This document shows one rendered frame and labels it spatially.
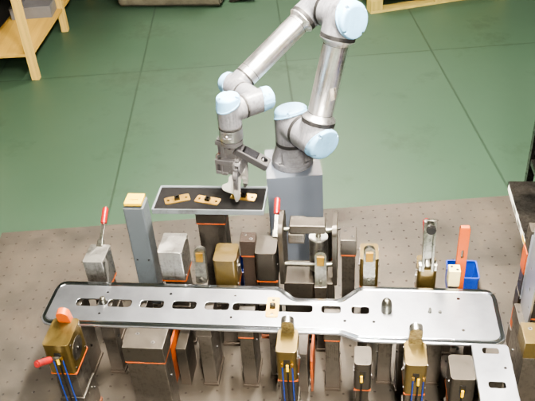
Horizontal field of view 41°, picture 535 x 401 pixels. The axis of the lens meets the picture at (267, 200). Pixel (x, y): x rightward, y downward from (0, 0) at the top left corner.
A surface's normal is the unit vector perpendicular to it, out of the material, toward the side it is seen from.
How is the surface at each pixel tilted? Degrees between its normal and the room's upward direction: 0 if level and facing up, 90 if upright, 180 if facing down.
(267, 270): 90
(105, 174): 0
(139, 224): 90
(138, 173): 0
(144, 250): 90
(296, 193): 90
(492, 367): 0
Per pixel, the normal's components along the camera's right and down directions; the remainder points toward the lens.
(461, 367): -0.06, -0.81
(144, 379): -0.11, 0.58
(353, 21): 0.58, 0.33
